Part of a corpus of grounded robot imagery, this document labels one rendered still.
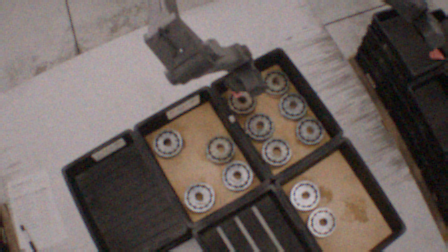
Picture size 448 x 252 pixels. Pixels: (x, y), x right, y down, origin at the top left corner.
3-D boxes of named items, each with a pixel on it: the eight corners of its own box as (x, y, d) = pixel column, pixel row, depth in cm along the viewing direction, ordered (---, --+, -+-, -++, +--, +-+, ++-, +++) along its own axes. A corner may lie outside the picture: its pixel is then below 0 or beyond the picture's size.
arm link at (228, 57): (204, 34, 73) (158, 66, 76) (220, 59, 73) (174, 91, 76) (246, 39, 114) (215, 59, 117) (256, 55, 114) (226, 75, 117)
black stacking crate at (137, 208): (72, 177, 140) (60, 169, 129) (138, 139, 145) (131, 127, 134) (119, 272, 127) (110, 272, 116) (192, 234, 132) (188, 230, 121)
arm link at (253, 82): (242, 41, 111) (217, 58, 113) (261, 75, 107) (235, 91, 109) (257, 54, 121) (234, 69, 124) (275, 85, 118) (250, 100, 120)
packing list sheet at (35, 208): (4, 184, 150) (3, 183, 150) (46, 165, 153) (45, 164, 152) (23, 256, 139) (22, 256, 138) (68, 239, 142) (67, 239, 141)
